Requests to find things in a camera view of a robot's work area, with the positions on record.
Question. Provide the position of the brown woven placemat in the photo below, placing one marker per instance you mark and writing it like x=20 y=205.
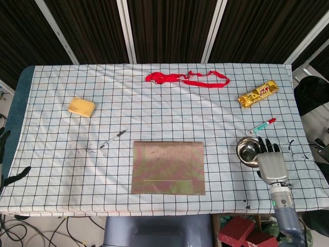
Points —
x=167 y=167

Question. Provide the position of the green patterned cloth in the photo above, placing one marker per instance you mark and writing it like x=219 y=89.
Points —
x=273 y=229

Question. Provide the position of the white checkered tablecloth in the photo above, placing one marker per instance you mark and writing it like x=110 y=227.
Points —
x=77 y=180

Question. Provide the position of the green marker with red cap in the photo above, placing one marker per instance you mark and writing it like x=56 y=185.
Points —
x=262 y=126

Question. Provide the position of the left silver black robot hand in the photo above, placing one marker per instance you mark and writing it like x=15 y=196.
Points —
x=15 y=176

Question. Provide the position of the yellow sponge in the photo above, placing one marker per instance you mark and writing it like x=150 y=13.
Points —
x=81 y=107

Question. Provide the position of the black metal frame piece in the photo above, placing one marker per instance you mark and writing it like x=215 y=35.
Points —
x=321 y=146

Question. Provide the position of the white partition post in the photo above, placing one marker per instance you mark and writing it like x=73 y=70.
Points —
x=212 y=31
x=55 y=28
x=306 y=38
x=127 y=31

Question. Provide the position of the red box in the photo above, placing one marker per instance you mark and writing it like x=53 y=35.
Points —
x=239 y=231

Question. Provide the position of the gold snack package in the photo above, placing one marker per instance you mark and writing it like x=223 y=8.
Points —
x=258 y=94

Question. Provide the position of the black ballpoint pen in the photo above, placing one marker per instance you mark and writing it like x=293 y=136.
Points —
x=113 y=139

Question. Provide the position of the stainless steel bowl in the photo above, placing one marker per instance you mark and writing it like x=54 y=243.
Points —
x=246 y=151

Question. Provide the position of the grey-blue robot torso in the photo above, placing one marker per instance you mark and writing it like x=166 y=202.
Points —
x=154 y=231

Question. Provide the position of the black chair back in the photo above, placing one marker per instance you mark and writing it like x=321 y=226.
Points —
x=312 y=95

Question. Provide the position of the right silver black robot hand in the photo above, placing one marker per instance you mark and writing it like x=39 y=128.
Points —
x=272 y=167

